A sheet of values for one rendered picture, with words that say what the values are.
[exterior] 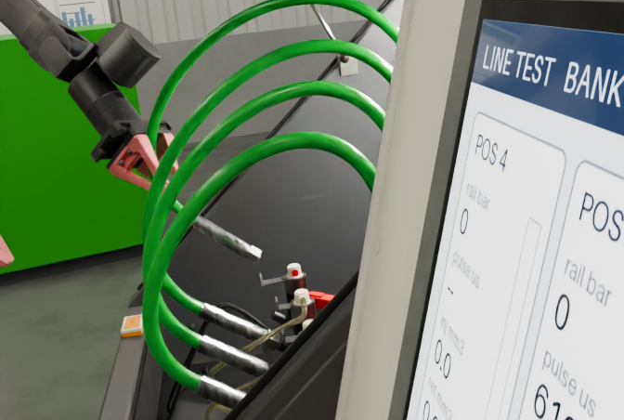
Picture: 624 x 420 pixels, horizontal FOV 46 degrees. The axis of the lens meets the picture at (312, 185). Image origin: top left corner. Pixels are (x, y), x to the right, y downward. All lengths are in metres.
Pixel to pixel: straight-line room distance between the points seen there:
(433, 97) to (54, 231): 3.93
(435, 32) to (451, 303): 0.16
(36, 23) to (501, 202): 0.88
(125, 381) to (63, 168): 3.20
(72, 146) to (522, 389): 3.96
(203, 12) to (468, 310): 7.08
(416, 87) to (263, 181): 0.77
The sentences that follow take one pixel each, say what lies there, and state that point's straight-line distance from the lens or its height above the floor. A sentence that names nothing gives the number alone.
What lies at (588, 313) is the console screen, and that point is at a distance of 0.23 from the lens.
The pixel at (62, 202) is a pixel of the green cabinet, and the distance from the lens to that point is 4.23.
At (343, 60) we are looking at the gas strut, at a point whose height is 1.31.
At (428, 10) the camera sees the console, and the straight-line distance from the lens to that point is 0.43.
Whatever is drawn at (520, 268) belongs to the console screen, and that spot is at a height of 1.33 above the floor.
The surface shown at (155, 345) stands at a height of 1.15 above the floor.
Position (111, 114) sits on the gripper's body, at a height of 1.29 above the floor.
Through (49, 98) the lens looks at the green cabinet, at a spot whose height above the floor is 0.98.
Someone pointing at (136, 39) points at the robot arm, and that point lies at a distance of 0.99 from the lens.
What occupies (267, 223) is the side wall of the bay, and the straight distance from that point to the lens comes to 1.21.
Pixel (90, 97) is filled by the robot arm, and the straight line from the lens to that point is 1.01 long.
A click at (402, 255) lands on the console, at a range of 0.42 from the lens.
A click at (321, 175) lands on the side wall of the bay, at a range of 1.19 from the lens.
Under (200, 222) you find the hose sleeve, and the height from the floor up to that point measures 1.15.
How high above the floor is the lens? 1.43
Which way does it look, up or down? 16 degrees down
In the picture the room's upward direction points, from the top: 6 degrees counter-clockwise
